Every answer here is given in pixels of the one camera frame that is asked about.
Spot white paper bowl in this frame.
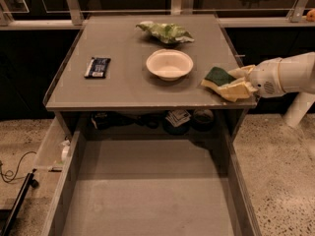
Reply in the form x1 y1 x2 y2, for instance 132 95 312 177
146 49 194 81

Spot black cable on floor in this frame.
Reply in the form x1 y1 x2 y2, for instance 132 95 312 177
0 150 37 184

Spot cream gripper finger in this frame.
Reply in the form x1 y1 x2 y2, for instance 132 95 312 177
228 65 255 79
219 78 257 102

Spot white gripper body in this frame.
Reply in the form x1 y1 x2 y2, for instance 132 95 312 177
249 58 284 98

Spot black stand with wheel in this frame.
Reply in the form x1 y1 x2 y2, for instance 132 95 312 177
0 171 38 236

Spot orange fruit on ledge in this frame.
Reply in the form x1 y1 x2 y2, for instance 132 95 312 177
306 9 315 22

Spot white folded paper packet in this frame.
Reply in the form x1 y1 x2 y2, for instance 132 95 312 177
165 110 191 127

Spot black items inside cabinet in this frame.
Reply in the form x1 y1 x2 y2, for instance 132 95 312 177
91 111 162 130

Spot dark round container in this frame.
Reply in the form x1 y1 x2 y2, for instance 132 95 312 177
191 109 215 132

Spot crumpled green chip bag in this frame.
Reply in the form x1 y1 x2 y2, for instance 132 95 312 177
137 21 194 44

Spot white bottle in bin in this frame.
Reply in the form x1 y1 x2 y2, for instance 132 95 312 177
60 140 71 161

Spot grey cabinet with counter top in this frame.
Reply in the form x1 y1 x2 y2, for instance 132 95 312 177
42 13 261 142

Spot metal window frame rail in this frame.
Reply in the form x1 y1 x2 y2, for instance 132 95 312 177
0 0 315 29

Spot green and yellow sponge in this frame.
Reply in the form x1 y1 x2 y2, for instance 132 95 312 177
201 67 235 93

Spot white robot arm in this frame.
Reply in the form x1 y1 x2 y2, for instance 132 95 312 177
220 52 315 128

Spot open grey top drawer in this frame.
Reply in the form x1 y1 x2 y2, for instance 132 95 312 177
42 127 262 236

